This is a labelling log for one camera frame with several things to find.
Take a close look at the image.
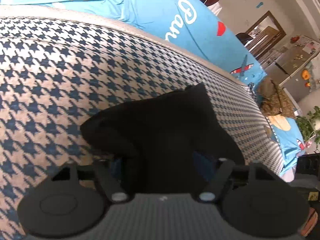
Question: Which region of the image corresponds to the black garment red print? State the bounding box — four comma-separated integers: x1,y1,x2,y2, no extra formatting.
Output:
80,83,245,194

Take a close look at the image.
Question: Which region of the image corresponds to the brown fluffy blanket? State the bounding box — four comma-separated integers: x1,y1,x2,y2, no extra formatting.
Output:
258,76,296,119

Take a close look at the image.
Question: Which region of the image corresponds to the blue cartoon pillow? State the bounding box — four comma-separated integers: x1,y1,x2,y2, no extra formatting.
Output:
267,115,306,177

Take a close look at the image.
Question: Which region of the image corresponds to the grey refrigerator with magnets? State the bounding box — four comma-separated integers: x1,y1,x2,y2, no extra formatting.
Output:
259,35,319,102

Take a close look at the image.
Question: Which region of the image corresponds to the houndstooth mattress cover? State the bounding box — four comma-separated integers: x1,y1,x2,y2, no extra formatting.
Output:
1,5,283,239

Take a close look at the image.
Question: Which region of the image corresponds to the green potted plant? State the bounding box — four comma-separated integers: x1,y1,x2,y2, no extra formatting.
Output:
296,106,319,150

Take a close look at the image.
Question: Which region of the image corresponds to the blue cartoon print bedsheet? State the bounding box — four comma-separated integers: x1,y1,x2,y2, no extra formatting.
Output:
1,0,266,84

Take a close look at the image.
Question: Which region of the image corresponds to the white cloth on chair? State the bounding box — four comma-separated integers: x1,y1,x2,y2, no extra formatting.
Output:
208,2,222,16

